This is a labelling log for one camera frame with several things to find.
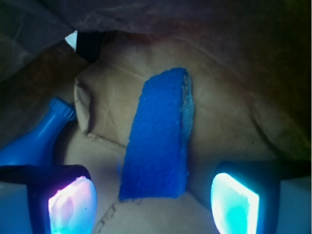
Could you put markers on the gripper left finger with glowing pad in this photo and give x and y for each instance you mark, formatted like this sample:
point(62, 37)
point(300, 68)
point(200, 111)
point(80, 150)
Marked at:
point(47, 200)

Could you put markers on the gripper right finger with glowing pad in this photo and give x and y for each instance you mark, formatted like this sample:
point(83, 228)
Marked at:
point(262, 197)

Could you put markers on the blue sponge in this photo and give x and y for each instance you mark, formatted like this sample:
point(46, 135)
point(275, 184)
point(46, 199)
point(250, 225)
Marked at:
point(155, 164)

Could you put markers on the blue plastic bottle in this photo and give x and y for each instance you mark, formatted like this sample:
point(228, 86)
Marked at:
point(37, 146)

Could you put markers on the brown paper bag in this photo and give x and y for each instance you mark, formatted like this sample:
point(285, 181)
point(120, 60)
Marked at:
point(250, 65)

